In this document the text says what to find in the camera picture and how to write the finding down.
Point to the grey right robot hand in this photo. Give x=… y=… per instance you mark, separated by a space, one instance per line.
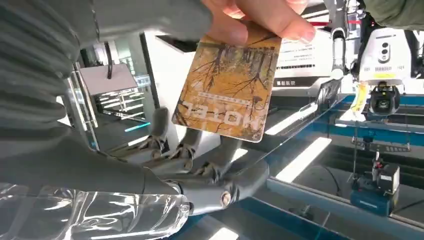
x=99 y=172

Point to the white machine with lens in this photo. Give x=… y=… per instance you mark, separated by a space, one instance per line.
x=386 y=56

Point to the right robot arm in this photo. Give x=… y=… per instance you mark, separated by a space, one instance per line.
x=33 y=73

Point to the yellow tag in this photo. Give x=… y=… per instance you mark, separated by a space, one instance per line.
x=360 y=97

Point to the clear plastic cover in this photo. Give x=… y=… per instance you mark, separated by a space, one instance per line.
x=82 y=215

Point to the black camera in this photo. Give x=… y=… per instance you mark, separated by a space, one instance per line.
x=384 y=101

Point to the grey hanging panel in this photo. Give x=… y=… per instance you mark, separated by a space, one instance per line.
x=107 y=79

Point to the blue device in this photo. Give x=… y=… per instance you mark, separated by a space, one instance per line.
x=376 y=192

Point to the white printed panel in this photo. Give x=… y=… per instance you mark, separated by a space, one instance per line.
x=304 y=59

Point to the person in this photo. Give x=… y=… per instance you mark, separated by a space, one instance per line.
x=397 y=13

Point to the silver post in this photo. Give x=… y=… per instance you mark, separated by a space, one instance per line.
x=338 y=49

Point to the person's hand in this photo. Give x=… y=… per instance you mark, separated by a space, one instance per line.
x=261 y=16

